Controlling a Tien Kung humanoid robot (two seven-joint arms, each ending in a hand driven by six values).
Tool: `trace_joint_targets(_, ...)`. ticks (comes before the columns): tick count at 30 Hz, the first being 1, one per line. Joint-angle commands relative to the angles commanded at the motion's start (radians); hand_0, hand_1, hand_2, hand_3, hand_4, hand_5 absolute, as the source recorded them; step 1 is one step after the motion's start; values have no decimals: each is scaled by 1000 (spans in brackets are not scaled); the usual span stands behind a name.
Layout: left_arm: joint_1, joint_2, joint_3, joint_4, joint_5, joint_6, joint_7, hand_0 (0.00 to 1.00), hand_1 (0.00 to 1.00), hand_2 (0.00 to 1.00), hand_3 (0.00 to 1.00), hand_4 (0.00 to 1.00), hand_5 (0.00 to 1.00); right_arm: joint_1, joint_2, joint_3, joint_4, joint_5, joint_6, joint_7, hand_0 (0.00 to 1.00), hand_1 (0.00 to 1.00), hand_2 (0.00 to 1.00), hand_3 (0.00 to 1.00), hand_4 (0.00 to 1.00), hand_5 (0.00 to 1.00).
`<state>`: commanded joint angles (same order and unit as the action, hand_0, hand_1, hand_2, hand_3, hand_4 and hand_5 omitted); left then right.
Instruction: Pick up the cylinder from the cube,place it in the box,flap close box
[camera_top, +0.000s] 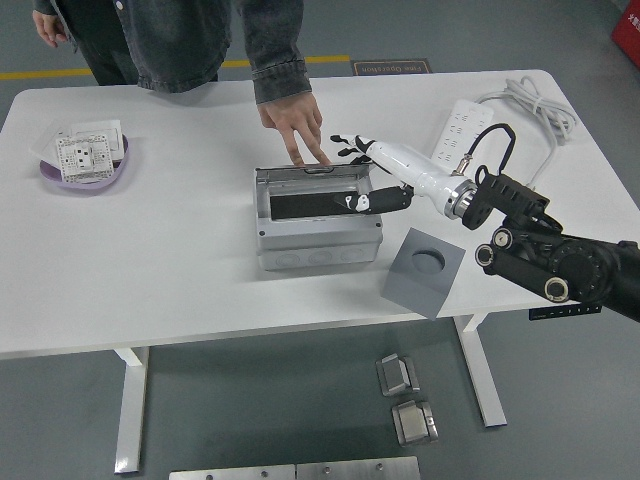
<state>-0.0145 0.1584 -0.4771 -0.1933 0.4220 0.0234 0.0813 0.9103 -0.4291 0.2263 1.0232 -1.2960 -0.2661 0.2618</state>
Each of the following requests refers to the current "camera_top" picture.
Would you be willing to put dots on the thin white plastic card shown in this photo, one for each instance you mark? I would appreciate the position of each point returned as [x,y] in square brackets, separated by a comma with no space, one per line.
[42,152]

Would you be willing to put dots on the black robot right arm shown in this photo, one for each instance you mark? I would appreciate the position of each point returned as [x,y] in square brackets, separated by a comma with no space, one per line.
[585,265]

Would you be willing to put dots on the red container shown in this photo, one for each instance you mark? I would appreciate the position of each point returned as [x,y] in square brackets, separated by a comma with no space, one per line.
[629,30]

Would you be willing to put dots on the person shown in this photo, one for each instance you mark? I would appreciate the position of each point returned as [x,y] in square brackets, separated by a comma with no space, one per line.
[150,40]

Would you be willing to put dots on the person's left hand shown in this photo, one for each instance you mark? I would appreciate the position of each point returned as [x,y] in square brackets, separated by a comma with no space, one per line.
[295,120]

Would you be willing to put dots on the grey junction box hinged lid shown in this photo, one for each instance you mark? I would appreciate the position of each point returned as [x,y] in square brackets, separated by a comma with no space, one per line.
[310,240]

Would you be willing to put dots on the robot right hand white shell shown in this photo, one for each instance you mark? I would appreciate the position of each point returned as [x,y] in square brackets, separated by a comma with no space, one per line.
[405,162]

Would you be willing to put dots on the purple shallow bowl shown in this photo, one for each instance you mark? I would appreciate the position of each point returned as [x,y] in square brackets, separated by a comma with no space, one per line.
[47,172]

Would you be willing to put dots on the dark floor sign with lettering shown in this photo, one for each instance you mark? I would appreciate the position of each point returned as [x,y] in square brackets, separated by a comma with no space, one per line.
[390,68]

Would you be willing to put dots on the grey cube with round hole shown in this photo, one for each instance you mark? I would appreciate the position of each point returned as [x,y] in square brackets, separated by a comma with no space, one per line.
[415,295]

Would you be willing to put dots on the person's right hand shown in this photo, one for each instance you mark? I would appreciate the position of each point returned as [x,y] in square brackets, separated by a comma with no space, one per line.
[49,27]

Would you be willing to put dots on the white power strip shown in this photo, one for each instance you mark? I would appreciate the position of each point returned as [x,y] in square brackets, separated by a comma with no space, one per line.
[462,120]

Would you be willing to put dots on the small metal block fixture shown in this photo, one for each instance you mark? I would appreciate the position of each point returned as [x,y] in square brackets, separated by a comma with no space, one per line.
[397,375]
[415,425]

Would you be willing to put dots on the white wall socket module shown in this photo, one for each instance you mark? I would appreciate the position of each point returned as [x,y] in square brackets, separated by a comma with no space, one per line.
[82,155]

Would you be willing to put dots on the grey metal plate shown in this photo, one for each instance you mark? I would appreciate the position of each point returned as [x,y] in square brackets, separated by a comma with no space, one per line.
[357,470]
[230,473]

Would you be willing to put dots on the white switch panel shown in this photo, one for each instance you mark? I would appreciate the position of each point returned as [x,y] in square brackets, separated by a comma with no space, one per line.
[100,127]

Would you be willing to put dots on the black table control panel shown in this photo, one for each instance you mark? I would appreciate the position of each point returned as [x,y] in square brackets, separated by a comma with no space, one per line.
[550,313]

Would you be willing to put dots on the white table leg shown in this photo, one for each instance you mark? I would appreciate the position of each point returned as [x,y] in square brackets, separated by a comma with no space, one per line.
[131,410]
[482,380]

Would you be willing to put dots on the person's right forearm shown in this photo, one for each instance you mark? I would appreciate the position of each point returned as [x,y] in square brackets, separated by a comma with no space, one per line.
[45,5]

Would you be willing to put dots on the black floor socket cover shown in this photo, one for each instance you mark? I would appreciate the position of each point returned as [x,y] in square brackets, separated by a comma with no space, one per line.
[74,26]

